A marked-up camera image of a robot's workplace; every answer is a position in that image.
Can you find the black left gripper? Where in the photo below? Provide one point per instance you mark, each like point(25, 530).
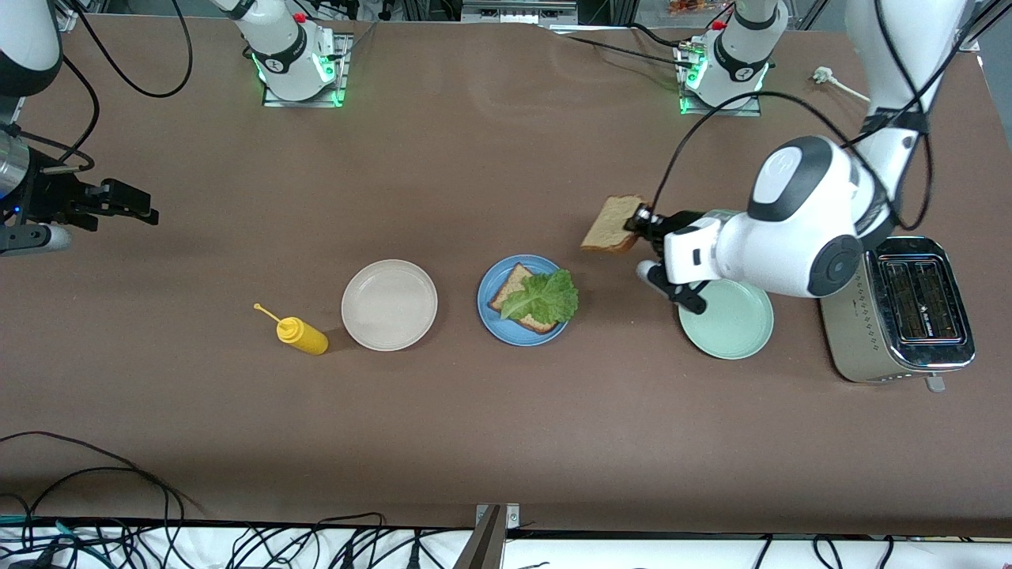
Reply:
point(662, 224)

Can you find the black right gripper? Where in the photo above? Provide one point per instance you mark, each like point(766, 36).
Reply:
point(49, 197)

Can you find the brown bread slice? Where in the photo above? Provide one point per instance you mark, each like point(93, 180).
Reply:
point(514, 286)
point(610, 225)

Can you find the green lettuce leaf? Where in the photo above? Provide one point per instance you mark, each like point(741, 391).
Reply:
point(545, 299)

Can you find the blue round plate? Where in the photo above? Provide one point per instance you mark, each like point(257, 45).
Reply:
point(494, 328)

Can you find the yellow squeeze bottle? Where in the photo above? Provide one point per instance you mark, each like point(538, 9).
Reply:
point(304, 336)

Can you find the light green round plate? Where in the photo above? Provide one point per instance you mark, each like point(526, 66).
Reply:
point(735, 328)

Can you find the white round plate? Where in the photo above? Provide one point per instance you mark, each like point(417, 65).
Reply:
point(387, 304)

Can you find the orange packet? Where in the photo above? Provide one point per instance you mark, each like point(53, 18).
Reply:
point(688, 6)

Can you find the beige chrome toaster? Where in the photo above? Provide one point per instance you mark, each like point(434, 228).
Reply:
point(901, 316)

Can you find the white side table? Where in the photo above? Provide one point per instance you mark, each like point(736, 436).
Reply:
point(632, 557)

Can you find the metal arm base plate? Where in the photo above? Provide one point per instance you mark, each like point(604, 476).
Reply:
point(343, 71)
point(719, 112)

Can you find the silver metal frame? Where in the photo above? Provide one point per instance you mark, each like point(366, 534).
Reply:
point(518, 12)

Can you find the aluminium bracket profile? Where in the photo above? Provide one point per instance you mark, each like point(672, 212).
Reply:
point(486, 545)

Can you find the aluminium frame post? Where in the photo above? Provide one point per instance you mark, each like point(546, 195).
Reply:
point(971, 39)

